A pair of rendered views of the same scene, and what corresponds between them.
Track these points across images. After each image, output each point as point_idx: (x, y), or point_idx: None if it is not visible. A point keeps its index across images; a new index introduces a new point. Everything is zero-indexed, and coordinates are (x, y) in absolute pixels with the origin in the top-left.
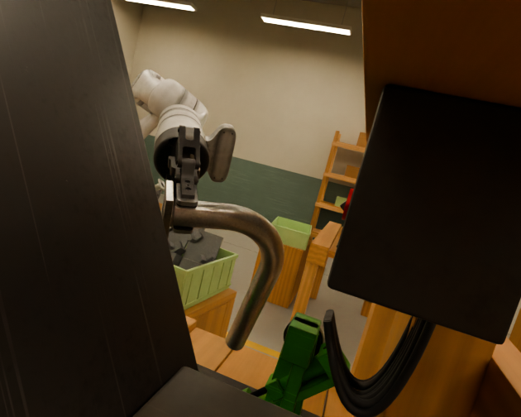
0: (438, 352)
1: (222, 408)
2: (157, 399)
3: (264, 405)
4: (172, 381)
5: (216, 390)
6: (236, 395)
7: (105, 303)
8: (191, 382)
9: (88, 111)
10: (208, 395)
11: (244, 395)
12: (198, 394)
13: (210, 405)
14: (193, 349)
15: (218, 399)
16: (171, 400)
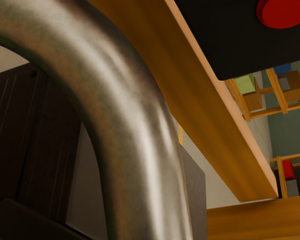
0: None
1: (98, 175)
2: (106, 238)
3: (87, 134)
4: (89, 230)
5: (86, 182)
6: (86, 160)
7: None
8: (85, 210)
9: None
10: (92, 190)
11: (83, 152)
12: (94, 200)
13: (99, 187)
14: (43, 216)
15: (93, 179)
16: (104, 225)
